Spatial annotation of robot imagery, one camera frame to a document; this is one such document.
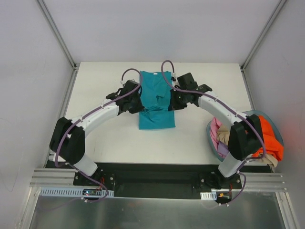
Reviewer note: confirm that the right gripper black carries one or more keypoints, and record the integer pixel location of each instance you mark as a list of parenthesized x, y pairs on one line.
[(177, 100)]

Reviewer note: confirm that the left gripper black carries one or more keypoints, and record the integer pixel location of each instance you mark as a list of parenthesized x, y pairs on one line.
[(134, 103)]

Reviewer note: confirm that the teal t shirt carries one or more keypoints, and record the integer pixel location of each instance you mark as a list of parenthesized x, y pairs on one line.
[(156, 97)]

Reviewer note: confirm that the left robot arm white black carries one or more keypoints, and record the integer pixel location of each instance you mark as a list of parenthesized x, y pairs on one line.
[(68, 138)]

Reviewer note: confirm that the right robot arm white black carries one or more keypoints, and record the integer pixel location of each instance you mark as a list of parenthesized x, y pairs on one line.
[(246, 135)]

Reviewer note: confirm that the pink t shirt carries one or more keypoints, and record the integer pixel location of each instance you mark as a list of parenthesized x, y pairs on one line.
[(214, 126)]

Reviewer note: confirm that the beige t shirt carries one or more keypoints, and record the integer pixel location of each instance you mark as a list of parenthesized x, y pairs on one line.
[(222, 135)]

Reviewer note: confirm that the lavender t shirt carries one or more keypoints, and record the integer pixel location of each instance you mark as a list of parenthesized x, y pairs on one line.
[(223, 151)]

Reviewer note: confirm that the translucent blue laundry basket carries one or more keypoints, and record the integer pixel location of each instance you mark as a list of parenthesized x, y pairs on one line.
[(258, 113)]

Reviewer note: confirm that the orange t shirt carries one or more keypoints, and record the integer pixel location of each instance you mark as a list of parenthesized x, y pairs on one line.
[(272, 146)]

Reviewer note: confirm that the left aluminium frame post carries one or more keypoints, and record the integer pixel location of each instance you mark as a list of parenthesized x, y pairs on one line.
[(54, 28)]

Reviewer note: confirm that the aluminium frame post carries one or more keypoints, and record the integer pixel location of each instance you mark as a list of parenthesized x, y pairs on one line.
[(275, 13), (54, 28)]

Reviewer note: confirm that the right aluminium frame post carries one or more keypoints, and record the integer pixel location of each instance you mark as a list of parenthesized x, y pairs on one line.
[(275, 13)]

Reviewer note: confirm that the right white cable duct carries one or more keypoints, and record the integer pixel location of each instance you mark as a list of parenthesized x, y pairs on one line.
[(208, 195)]

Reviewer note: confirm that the white cable duct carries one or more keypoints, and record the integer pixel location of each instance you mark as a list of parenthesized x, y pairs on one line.
[(208, 195), (75, 192)]

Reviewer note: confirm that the front aluminium rail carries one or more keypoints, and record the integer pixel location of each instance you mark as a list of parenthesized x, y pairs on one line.
[(255, 182)]

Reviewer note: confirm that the left white cable duct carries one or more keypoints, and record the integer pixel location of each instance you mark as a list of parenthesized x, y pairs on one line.
[(75, 192)]

